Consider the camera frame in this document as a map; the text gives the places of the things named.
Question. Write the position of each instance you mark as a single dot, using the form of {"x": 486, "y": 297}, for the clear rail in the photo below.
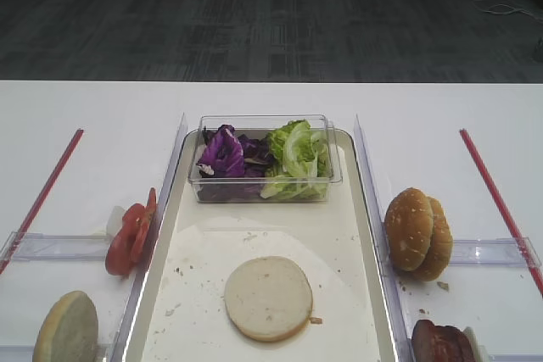
{"x": 40, "y": 247}
{"x": 501, "y": 252}

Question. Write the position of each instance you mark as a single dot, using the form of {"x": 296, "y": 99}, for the rear sesame bun top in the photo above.
{"x": 439, "y": 252}

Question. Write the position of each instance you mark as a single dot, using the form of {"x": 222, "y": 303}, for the front tomato slice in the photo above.
{"x": 118, "y": 259}

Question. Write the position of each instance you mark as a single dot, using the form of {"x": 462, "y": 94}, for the left long clear divider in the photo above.
{"x": 119, "y": 348}

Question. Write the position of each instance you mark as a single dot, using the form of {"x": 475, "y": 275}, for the sesame bun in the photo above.
{"x": 439, "y": 252}
{"x": 409, "y": 226}

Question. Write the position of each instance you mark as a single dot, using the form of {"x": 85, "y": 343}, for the white holder behind patties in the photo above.
{"x": 480, "y": 353}

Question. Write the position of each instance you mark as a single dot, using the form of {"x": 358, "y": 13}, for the white rectangular serving tray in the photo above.
{"x": 331, "y": 241}

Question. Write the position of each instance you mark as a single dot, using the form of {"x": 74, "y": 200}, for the front meat patty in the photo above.
{"x": 429, "y": 343}

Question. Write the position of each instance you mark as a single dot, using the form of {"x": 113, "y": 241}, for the long clear divider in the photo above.
{"x": 401, "y": 343}
{"x": 119, "y": 348}

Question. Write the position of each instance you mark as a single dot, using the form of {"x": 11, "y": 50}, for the front sesame bun top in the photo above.
{"x": 409, "y": 226}

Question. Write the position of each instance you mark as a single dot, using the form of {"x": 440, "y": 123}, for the rear tomato slice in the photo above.
{"x": 151, "y": 206}

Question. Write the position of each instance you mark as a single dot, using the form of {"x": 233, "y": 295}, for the clear plastic salad container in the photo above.
{"x": 258, "y": 126}

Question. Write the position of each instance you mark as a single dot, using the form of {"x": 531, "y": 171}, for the meat patty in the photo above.
{"x": 457, "y": 347}
{"x": 429, "y": 343}

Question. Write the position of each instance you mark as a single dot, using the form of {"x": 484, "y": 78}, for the right red tape strip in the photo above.
{"x": 500, "y": 205}

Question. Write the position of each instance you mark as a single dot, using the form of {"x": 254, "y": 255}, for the upright bun slice left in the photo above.
{"x": 69, "y": 332}

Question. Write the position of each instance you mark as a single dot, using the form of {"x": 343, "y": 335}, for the green lettuce pile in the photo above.
{"x": 301, "y": 155}

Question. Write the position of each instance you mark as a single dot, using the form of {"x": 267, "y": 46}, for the bottom bun slice on tray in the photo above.
{"x": 268, "y": 299}

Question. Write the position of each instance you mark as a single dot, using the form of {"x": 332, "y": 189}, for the right upper clear rail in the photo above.
{"x": 501, "y": 252}

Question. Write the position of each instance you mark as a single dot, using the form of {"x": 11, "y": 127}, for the right long clear divider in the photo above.
{"x": 401, "y": 343}

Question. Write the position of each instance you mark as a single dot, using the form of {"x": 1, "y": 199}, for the rear meat patty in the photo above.
{"x": 457, "y": 347}

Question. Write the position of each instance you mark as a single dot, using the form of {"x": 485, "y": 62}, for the purple cabbage leaves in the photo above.
{"x": 229, "y": 156}

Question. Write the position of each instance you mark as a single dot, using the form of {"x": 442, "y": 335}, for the middle tomato slice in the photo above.
{"x": 135, "y": 225}

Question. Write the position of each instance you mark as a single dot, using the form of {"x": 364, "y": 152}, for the left upper clear rail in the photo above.
{"x": 40, "y": 247}

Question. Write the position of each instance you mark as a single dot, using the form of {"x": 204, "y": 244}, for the tomato slice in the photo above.
{"x": 118, "y": 259}
{"x": 151, "y": 206}
{"x": 135, "y": 225}

